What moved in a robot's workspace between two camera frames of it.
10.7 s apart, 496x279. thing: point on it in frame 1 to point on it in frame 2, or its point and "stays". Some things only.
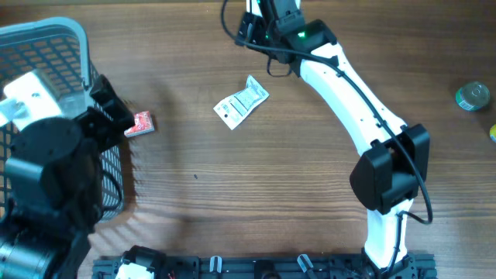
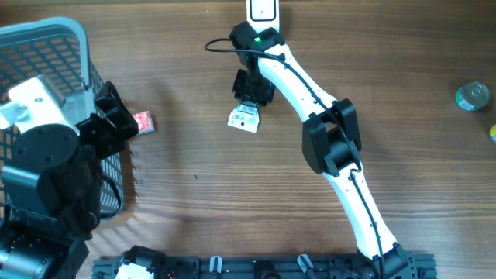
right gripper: [258, 30] to [241, 91]
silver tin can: [473, 96] stays
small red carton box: [143, 125] stays
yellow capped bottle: [492, 132] stays
